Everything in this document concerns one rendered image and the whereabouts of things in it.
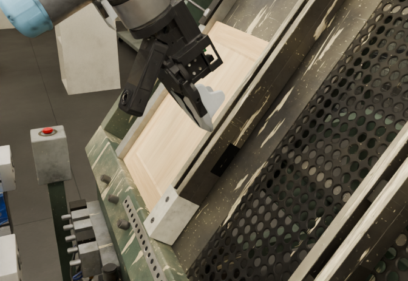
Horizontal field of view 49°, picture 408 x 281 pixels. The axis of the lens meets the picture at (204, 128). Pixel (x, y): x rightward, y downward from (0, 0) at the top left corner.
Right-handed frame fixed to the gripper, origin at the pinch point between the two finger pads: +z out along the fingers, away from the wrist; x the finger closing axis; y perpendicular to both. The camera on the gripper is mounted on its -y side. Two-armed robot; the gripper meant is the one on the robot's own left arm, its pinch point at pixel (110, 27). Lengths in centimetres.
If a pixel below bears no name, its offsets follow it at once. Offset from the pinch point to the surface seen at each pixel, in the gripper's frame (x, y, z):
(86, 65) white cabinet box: 355, -20, 109
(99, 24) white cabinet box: 356, 15, 80
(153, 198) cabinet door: -25, -17, 40
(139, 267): -44, -29, 42
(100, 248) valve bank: -19, -39, 49
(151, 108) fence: 6.8, -2.6, 31.6
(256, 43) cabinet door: -23.2, 29.6, 18.8
